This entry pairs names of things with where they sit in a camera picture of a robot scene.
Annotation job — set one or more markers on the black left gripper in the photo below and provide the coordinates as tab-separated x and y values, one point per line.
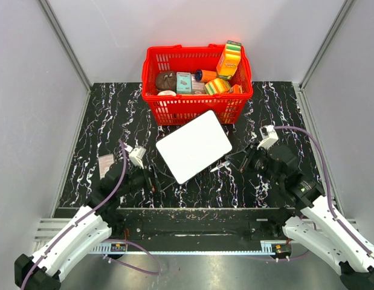
164	180

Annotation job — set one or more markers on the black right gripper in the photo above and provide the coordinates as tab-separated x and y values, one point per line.
237	159

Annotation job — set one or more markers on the white whiteboard marker pen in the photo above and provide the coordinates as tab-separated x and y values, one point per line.
221	165

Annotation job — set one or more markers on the small white whiteboard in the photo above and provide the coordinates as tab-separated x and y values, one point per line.
194	146

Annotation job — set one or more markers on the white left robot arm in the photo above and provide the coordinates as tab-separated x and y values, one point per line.
96	220

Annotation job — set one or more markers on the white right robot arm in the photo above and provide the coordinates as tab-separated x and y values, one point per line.
310	220

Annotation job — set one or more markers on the small pink label card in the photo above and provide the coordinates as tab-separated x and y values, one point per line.
104	163

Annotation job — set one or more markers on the orange snack packet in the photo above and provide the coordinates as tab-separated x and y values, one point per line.
235	89

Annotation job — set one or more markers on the red plastic shopping basket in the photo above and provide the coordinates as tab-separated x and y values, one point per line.
180	109

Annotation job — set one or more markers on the yellow green sponge pack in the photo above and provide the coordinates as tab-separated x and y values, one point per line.
217	86

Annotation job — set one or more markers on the pink white small box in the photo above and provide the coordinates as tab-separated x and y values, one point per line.
197	87

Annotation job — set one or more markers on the white round lid container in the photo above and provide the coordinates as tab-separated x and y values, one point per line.
167	92

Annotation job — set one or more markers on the orange blue cylindrical can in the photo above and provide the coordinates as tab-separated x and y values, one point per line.
205	75

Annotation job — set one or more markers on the teal white small box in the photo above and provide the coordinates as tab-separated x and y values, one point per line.
183	83

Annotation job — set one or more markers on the brown round bread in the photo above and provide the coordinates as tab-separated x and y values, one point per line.
166	80

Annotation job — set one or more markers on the orange green sponge box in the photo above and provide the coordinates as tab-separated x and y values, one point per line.
229	60

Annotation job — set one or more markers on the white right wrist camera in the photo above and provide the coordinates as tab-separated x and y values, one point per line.
269	137

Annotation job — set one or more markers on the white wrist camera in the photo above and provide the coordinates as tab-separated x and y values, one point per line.
136	155
269	137

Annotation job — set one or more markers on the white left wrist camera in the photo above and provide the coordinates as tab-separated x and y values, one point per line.
136	155

